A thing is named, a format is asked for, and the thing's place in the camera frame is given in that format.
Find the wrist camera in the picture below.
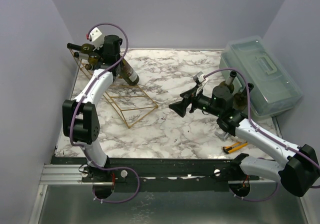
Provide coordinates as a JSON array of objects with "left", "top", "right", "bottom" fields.
[
  {"left": 86, "top": 27, "right": 105, "bottom": 50},
  {"left": 193, "top": 71, "right": 209, "bottom": 96}
]

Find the green wine bottle back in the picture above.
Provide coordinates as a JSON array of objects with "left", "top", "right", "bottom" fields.
[{"left": 120, "top": 59, "right": 140, "bottom": 86}]

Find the gold wire wine rack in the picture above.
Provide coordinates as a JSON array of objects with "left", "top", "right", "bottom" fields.
[{"left": 70, "top": 47, "right": 159, "bottom": 129}]

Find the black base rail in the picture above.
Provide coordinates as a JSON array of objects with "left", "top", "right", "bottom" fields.
[{"left": 49, "top": 156, "right": 278, "bottom": 192}]

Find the dark wine bottle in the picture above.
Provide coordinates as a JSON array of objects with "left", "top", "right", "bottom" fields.
[{"left": 233, "top": 88, "right": 248, "bottom": 111}]

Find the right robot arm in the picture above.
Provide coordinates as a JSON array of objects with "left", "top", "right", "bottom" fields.
[{"left": 168, "top": 85, "right": 320, "bottom": 197}]

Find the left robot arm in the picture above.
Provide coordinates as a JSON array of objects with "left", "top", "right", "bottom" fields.
[{"left": 62, "top": 33, "right": 123, "bottom": 176}]

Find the chrome faucet handle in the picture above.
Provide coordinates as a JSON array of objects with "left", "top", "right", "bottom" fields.
[{"left": 214, "top": 131, "right": 230, "bottom": 142}]

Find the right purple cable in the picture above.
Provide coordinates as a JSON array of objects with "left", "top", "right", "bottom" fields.
[{"left": 203, "top": 67, "right": 320, "bottom": 202}]

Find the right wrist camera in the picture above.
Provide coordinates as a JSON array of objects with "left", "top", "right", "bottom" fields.
[{"left": 193, "top": 71, "right": 209, "bottom": 96}]

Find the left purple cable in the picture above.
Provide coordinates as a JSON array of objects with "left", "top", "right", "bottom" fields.
[{"left": 69, "top": 22, "right": 140, "bottom": 204}]

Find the purple cable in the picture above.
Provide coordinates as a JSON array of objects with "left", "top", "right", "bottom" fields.
[
  {"left": 69, "top": 22, "right": 140, "bottom": 204},
  {"left": 203, "top": 67, "right": 320, "bottom": 202}
]

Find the aluminium extrusion rail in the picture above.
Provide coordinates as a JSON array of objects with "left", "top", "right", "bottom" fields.
[{"left": 39, "top": 164, "right": 83, "bottom": 185}]

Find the yellow utility knife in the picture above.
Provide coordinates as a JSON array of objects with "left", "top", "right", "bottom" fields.
[{"left": 222, "top": 141, "right": 248, "bottom": 154}]

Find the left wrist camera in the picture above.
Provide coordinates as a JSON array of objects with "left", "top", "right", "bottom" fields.
[{"left": 86, "top": 27, "right": 105, "bottom": 50}]

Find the green wine bottle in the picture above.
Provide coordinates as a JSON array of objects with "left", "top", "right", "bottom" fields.
[
  {"left": 73, "top": 52, "right": 101, "bottom": 63},
  {"left": 66, "top": 42, "right": 96, "bottom": 55},
  {"left": 120, "top": 59, "right": 140, "bottom": 86}
]

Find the wine bottle cream label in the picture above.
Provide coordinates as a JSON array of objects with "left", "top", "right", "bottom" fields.
[{"left": 219, "top": 71, "right": 237, "bottom": 94}]

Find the clear square liquor bottle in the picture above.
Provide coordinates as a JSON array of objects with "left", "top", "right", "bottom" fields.
[{"left": 84, "top": 63, "right": 100, "bottom": 71}]

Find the green wine bottle front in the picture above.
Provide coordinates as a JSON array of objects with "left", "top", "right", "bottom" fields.
[{"left": 73, "top": 52, "right": 101, "bottom": 63}]

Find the translucent plastic storage box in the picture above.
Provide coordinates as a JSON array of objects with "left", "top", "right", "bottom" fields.
[{"left": 219, "top": 35, "right": 303, "bottom": 119}]

